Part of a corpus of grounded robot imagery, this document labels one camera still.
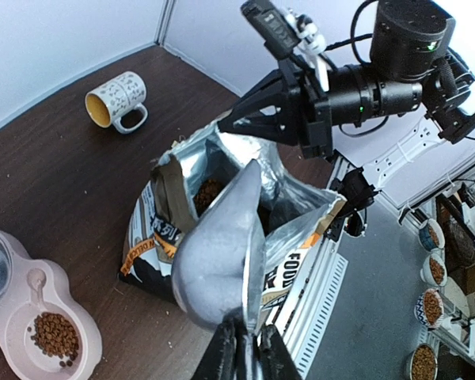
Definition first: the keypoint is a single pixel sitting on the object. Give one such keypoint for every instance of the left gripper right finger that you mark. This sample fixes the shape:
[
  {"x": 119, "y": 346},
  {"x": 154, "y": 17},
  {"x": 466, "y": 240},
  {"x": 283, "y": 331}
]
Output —
[{"x": 275, "y": 360}]

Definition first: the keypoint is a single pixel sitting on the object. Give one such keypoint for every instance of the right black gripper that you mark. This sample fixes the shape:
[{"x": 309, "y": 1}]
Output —
[{"x": 304, "y": 120}]

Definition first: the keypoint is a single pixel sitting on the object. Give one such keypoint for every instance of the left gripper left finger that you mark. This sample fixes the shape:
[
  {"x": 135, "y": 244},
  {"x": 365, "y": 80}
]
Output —
[{"x": 219, "y": 359}]

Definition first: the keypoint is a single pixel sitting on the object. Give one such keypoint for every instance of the metal scoop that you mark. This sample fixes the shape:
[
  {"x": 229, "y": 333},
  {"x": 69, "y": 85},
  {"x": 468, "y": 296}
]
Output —
[{"x": 218, "y": 270}]

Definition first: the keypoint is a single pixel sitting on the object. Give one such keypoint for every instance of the dog food bag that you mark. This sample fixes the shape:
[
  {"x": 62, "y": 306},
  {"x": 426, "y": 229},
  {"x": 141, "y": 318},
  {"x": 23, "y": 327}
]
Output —
[{"x": 187, "y": 179}]

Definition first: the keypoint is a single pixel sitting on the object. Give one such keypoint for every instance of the pink double pet bowl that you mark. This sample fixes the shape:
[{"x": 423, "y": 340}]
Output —
[{"x": 37, "y": 286}]

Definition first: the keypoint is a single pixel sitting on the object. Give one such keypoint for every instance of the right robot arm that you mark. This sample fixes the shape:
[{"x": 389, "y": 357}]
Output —
[{"x": 411, "y": 64}]

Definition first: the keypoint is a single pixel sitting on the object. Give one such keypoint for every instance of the dog food kibble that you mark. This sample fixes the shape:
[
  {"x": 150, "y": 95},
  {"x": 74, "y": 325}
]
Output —
[{"x": 56, "y": 337}]

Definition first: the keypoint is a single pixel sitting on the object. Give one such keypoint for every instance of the kibble bowl four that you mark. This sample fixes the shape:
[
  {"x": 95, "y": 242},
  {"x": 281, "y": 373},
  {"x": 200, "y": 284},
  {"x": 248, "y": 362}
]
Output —
[{"x": 423, "y": 364}]

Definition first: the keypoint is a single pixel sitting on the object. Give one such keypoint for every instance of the kibble bowl three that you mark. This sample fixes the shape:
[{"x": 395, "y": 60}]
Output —
[{"x": 428, "y": 309}]

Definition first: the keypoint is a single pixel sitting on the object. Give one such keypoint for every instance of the patterned ceramic mug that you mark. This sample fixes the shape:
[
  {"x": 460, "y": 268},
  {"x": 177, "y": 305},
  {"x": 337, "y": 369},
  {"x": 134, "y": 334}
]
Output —
[{"x": 110, "y": 102}]

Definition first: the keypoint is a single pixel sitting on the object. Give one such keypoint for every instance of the kibble bowl two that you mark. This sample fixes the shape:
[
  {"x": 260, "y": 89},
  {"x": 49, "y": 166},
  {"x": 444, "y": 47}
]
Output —
[{"x": 433, "y": 271}]

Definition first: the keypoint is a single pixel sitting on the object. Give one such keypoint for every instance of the kibble bowl one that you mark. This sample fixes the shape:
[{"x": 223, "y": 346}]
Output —
[{"x": 431, "y": 235}]

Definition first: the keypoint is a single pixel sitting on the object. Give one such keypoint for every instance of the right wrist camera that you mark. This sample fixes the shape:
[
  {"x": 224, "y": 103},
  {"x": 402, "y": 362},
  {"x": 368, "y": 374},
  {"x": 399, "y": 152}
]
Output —
[{"x": 291, "y": 36}]

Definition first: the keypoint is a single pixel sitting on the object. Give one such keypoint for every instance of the front aluminium rail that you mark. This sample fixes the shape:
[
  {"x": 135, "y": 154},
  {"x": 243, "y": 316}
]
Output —
[{"x": 306, "y": 312}]

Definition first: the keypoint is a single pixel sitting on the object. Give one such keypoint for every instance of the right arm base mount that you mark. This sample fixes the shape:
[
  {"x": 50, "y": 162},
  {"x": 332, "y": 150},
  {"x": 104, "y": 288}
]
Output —
[{"x": 352, "y": 218}]

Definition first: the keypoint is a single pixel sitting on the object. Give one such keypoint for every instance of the right aluminium frame post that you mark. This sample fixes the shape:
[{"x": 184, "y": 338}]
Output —
[{"x": 164, "y": 21}]

